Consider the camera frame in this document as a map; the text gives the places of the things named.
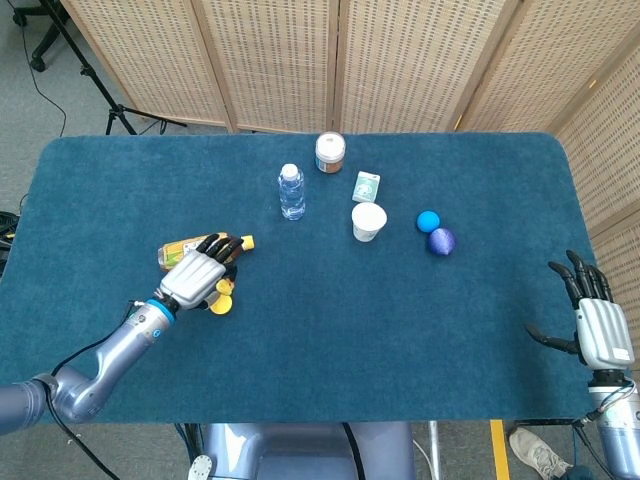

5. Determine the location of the small white green carton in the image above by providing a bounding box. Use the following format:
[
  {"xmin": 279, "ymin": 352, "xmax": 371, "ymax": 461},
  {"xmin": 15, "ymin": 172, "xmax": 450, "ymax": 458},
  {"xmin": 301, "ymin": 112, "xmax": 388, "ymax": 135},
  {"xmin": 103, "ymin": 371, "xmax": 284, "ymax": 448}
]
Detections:
[{"xmin": 351, "ymin": 170, "xmax": 381, "ymax": 204}]

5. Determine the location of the clear plastic water bottle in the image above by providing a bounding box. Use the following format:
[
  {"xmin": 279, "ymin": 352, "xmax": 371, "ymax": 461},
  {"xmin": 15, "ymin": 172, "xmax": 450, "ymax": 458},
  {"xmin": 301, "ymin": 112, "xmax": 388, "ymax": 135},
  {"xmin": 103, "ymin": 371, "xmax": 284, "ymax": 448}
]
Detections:
[{"xmin": 278, "ymin": 163, "xmax": 307, "ymax": 221}]

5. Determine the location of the black tripod stand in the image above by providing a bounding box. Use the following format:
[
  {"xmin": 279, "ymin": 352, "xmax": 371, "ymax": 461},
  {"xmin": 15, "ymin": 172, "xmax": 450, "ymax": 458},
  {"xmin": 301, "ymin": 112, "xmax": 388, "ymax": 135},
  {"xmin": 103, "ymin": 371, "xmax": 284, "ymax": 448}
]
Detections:
[{"xmin": 42, "ymin": 0, "xmax": 189, "ymax": 136}]

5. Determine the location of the thin black floor cable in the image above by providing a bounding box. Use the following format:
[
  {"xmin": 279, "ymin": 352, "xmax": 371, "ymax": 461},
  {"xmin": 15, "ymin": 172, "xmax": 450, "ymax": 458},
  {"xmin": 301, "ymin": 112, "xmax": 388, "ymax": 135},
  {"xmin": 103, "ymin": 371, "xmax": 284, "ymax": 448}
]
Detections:
[{"xmin": 19, "ymin": 24, "xmax": 69, "ymax": 139}]

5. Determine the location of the black office chair base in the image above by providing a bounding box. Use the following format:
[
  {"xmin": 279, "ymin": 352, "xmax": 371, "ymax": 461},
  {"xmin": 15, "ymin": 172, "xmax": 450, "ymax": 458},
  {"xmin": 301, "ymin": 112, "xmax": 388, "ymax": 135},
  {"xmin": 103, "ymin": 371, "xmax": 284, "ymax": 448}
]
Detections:
[{"xmin": 12, "ymin": 0, "xmax": 64, "ymax": 71}]

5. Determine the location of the purple ball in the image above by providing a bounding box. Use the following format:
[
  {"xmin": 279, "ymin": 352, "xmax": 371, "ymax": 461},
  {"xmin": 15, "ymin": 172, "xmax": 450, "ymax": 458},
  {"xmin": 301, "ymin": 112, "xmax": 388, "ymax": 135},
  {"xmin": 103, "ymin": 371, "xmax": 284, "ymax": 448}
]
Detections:
[{"xmin": 427, "ymin": 227, "xmax": 457, "ymax": 258}]

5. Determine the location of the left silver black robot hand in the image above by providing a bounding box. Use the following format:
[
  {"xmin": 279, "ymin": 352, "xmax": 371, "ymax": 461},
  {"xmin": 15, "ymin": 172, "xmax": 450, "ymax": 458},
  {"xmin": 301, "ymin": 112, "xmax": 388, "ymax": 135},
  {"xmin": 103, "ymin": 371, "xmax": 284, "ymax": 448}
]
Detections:
[{"xmin": 158, "ymin": 232, "xmax": 245, "ymax": 311}]

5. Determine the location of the white paper cup blue print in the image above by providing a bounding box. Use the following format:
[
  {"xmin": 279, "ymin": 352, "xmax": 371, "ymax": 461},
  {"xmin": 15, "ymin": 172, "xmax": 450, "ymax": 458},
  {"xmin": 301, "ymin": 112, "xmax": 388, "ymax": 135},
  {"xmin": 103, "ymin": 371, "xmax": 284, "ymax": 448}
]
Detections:
[{"xmin": 351, "ymin": 201, "xmax": 388, "ymax": 243}]

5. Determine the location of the black cable bundle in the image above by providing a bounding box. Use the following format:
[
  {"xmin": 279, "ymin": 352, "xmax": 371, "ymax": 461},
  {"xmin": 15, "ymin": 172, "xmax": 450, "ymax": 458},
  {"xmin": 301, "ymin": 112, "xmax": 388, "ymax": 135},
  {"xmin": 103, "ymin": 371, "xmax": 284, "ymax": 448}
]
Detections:
[{"xmin": 0, "ymin": 209, "xmax": 21, "ymax": 254}]

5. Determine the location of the glass jar white lid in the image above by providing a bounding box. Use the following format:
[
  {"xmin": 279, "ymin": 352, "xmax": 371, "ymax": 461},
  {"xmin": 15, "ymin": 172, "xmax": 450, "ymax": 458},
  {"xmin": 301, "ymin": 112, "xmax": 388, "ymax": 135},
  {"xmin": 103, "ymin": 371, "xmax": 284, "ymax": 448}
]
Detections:
[{"xmin": 314, "ymin": 131, "xmax": 347, "ymax": 175}]

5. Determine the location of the silver robot torso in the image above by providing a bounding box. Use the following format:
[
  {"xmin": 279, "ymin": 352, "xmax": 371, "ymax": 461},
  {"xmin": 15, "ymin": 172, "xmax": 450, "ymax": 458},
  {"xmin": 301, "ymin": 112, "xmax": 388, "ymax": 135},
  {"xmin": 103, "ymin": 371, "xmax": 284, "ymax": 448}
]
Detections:
[{"xmin": 188, "ymin": 422, "xmax": 416, "ymax": 480}]

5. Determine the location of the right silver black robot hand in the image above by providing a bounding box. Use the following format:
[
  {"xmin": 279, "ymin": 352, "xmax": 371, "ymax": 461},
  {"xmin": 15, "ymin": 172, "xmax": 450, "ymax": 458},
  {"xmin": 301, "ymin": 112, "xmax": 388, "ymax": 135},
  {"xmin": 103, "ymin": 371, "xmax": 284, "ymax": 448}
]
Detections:
[{"xmin": 524, "ymin": 249, "xmax": 636, "ymax": 371}]

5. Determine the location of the tea bottle yellow label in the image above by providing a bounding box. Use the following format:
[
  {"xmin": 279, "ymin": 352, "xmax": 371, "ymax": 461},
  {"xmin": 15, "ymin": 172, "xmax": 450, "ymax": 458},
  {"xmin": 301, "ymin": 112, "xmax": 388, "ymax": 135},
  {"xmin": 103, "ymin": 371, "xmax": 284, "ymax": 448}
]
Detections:
[{"xmin": 157, "ymin": 232, "xmax": 256, "ymax": 274}]

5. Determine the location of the grey sneaker shoe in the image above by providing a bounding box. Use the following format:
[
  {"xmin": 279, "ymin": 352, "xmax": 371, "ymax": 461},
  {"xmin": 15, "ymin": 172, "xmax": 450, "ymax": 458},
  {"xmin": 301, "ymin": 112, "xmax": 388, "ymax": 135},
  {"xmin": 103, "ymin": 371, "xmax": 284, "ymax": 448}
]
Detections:
[{"xmin": 508, "ymin": 426, "xmax": 574, "ymax": 480}]

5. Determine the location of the teal table cloth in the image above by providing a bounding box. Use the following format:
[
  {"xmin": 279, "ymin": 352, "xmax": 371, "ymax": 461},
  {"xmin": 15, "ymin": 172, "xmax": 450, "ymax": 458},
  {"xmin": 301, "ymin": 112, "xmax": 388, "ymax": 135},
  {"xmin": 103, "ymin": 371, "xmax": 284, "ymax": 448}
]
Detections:
[{"xmin": 0, "ymin": 132, "xmax": 636, "ymax": 426}]

